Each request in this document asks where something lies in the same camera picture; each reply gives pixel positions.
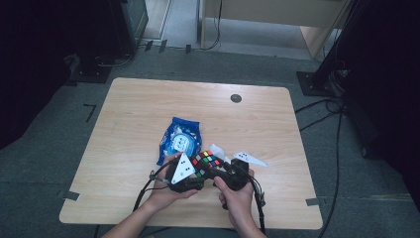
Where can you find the black metal stand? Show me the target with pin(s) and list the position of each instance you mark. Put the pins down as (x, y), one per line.
(317, 79)

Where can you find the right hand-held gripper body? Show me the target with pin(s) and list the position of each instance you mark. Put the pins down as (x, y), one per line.
(237, 178)

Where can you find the black cabinet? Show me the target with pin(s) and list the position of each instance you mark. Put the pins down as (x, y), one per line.
(132, 23)

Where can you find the person's lap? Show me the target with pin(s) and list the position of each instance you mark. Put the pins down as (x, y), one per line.
(191, 233)

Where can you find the person's left hand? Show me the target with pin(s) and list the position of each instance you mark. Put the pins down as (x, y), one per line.
(165, 195)

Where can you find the light wooden furniture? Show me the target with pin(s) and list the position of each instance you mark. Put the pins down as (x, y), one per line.
(280, 13)

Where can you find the dark curtain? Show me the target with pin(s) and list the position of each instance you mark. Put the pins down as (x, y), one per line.
(389, 82)
(29, 66)

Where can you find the blue wet wipes pack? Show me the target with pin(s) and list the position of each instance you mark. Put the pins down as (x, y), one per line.
(180, 132)

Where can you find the person's right hand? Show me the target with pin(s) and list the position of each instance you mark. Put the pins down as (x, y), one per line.
(239, 205)

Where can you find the black stand base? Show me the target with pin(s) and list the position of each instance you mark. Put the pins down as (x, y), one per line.
(89, 71)

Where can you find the colourful puzzle cube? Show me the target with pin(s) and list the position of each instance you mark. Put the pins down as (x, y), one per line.
(206, 158)

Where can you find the black round table grommet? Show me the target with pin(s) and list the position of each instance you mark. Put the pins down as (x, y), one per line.
(236, 98)

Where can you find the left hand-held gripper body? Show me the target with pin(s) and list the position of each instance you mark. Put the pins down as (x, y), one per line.
(181, 172)

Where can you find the angled black tape mark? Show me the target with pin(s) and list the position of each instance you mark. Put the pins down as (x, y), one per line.
(89, 110)

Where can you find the black tape strip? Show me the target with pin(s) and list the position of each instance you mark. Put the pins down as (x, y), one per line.
(148, 45)
(188, 49)
(162, 46)

